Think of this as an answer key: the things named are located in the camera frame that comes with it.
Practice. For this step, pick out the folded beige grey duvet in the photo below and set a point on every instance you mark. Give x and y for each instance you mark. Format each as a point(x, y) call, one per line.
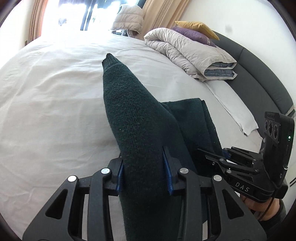
point(200, 61)

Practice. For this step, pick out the beige curtain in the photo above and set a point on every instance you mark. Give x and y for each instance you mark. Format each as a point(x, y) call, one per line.
point(161, 13)
point(36, 21)

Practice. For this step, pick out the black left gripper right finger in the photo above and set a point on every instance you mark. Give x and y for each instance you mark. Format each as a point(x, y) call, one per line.
point(206, 197)

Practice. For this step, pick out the beige puffer jacket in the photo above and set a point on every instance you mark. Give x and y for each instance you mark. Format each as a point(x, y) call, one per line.
point(129, 18)

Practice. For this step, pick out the dark green knit sweater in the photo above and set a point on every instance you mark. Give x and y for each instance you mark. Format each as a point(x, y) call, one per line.
point(142, 126)

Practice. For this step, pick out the black framed window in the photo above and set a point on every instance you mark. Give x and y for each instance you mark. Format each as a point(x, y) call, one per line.
point(74, 16)

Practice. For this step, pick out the mustard yellow cushion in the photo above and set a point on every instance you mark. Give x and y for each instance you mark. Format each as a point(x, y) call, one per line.
point(199, 27)

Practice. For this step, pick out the white pillow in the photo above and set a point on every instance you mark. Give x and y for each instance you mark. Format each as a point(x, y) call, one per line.
point(233, 104)

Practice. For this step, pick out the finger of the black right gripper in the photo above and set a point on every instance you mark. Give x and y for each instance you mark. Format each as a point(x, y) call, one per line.
point(240, 155)

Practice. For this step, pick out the black camera box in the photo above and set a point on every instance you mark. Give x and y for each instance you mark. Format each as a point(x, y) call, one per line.
point(279, 132)

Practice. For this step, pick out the person's right hand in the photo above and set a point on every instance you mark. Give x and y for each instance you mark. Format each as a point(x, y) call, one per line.
point(265, 210)

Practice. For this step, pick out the white bed sheet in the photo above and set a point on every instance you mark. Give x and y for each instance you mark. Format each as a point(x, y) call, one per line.
point(53, 119)

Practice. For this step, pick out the dark grey upholstered headboard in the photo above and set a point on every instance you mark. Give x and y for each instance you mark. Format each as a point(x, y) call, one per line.
point(257, 86)

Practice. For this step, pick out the beige left curtain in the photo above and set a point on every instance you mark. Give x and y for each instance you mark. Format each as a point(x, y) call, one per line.
point(36, 21)

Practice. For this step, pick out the purple cushion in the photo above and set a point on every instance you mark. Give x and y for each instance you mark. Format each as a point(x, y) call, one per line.
point(195, 36)

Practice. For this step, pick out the beige right curtain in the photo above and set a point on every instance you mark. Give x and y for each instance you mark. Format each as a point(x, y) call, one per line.
point(161, 13)

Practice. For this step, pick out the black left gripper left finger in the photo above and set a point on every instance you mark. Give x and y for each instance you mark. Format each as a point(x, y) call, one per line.
point(78, 205)

